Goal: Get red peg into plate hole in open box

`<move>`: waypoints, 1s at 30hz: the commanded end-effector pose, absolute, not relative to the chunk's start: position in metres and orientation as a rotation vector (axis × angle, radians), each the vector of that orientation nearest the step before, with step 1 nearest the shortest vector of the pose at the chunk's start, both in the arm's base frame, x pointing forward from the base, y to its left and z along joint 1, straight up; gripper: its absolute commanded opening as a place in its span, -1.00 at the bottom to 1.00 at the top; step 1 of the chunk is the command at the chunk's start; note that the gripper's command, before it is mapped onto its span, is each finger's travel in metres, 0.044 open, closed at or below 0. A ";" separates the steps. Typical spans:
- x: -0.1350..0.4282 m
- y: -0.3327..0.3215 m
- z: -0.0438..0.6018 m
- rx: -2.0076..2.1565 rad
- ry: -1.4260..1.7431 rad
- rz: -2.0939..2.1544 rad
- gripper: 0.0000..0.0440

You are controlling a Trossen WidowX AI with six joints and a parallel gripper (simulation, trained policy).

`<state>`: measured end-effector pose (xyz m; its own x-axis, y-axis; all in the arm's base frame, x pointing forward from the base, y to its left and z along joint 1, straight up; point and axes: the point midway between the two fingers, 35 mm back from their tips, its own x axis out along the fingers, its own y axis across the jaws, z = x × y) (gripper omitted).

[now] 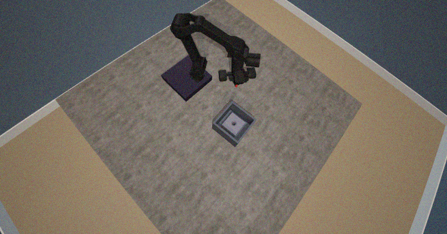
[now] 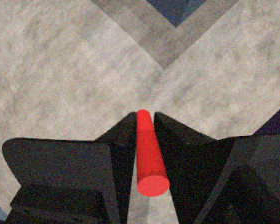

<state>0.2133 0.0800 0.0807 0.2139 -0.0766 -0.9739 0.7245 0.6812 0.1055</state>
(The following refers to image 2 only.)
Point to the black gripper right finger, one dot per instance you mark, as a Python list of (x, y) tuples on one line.
[(198, 166)]

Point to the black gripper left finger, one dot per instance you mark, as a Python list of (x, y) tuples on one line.
[(105, 164)]

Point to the red peg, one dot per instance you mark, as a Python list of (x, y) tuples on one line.
[(152, 179)]

